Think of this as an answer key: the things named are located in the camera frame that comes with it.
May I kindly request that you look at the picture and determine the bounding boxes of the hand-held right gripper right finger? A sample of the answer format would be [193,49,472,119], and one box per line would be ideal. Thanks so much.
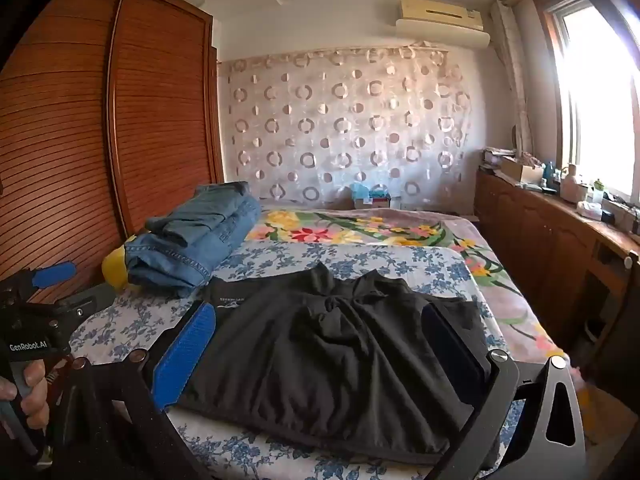
[422,304,587,480]

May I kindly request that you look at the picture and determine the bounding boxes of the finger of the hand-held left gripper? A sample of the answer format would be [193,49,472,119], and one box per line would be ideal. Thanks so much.
[10,261,77,293]

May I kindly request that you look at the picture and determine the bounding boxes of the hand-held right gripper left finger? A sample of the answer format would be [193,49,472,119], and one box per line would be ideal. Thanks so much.
[50,301,217,480]

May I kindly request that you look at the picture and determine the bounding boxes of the black pants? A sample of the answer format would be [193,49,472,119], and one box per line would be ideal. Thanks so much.
[175,262,501,466]

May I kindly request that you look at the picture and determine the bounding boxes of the person's left hand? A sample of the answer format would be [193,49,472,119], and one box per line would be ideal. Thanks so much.
[0,360,52,443]

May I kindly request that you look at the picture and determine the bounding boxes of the yellow pillow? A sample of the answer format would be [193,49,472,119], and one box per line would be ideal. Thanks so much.
[101,247,132,292]

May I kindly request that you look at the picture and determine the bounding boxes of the folded blue jeans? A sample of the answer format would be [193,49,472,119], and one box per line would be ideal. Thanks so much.
[124,181,262,299]

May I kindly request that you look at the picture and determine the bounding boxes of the bed with floral sheet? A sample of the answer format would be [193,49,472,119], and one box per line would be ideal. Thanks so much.
[65,239,516,480]

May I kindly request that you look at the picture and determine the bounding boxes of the wooden sideboard cabinet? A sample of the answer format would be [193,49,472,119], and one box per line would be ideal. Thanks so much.
[472,166,640,413]

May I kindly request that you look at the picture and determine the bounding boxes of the wooden slatted wardrobe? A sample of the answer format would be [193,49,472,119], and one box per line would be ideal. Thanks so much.
[0,0,226,306]

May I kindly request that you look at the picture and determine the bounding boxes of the colourful floral blanket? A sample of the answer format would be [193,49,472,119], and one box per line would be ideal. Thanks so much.
[244,207,572,377]

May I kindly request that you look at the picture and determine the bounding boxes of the cardboard box with blue bag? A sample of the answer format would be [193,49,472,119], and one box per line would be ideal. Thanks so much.
[349,182,394,210]

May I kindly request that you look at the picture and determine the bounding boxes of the open cardboard box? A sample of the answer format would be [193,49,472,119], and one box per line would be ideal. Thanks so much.
[500,157,544,184]

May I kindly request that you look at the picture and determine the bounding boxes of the white jar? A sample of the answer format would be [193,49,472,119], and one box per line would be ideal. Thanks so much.
[560,163,589,202]

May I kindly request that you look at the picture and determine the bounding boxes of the circle patterned curtain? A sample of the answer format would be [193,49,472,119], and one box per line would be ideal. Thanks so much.
[216,44,477,212]

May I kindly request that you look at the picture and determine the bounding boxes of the white lace window curtain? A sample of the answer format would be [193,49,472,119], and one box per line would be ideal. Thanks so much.
[491,0,537,157]

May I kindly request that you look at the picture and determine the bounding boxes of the window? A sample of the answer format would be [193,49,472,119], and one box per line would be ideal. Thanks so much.
[542,0,640,203]

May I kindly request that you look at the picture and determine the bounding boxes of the white air conditioner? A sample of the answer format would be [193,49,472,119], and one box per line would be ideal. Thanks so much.
[395,0,492,51]

